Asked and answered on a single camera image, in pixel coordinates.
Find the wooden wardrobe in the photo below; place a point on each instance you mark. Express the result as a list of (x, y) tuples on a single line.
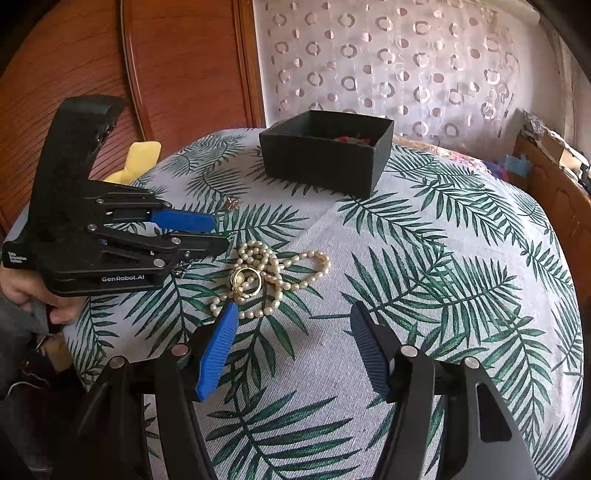
[(184, 69)]

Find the red bead jewelry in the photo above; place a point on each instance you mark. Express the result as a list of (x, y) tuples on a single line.
[(353, 139)]

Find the pile of papers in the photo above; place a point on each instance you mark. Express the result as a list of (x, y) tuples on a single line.
[(554, 138)]

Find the person's left hand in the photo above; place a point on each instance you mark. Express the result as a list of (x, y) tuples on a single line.
[(27, 288)]

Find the floral bed blanket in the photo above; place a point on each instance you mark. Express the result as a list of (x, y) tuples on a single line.
[(443, 154)]

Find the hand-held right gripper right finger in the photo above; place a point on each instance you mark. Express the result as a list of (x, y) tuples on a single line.
[(371, 350)]

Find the leaf print tablecloth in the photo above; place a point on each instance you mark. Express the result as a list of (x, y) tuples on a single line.
[(415, 286)]

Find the black square box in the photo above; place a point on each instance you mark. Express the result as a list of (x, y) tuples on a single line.
[(323, 161)]

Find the grey clothing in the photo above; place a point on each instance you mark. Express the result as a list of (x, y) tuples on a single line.
[(18, 378)]

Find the small bronze earring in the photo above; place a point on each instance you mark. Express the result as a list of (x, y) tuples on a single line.
[(231, 203)]

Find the circle pattern sheer curtain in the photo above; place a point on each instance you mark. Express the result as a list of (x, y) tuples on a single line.
[(392, 64)]

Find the light blue cloth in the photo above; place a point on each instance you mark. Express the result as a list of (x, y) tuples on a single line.
[(519, 165)]

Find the long wooden cabinet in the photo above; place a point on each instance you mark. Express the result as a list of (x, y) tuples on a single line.
[(558, 198)]

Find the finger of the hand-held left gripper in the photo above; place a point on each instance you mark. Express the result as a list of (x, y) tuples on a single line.
[(194, 247), (184, 220)]

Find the yellow plush toy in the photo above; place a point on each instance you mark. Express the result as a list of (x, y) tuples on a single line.
[(134, 161)]

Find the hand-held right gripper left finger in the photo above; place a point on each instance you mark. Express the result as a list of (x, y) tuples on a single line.
[(217, 355)]

